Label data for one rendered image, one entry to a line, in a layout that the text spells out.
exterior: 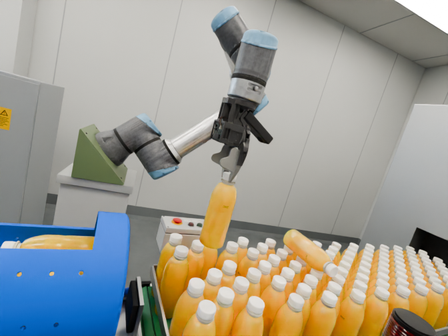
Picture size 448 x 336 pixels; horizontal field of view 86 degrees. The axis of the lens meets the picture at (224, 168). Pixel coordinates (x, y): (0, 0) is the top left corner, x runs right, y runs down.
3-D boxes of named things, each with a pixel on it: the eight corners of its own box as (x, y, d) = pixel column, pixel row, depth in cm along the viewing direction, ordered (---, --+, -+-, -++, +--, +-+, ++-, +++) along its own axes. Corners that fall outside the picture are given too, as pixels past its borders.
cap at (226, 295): (215, 303, 56) (217, 296, 56) (218, 293, 60) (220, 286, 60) (231, 309, 56) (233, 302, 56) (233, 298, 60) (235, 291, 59)
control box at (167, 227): (155, 239, 94) (161, 215, 93) (202, 241, 103) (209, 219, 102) (159, 253, 86) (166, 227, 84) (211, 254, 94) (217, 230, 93)
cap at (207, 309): (214, 311, 54) (216, 304, 54) (213, 325, 50) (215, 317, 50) (197, 307, 54) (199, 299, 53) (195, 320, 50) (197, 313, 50)
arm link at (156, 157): (140, 155, 133) (253, 85, 137) (157, 182, 134) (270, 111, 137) (131, 155, 118) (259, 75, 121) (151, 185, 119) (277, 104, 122)
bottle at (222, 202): (197, 233, 72) (213, 175, 69) (219, 237, 74) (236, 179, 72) (201, 246, 66) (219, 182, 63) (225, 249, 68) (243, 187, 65)
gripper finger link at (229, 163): (213, 179, 63) (220, 145, 63) (233, 183, 65) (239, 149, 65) (218, 181, 60) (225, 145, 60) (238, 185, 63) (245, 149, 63)
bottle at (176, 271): (182, 310, 76) (197, 257, 73) (165, 322, 70) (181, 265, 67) (166, 297, 79) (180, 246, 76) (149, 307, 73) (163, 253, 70)
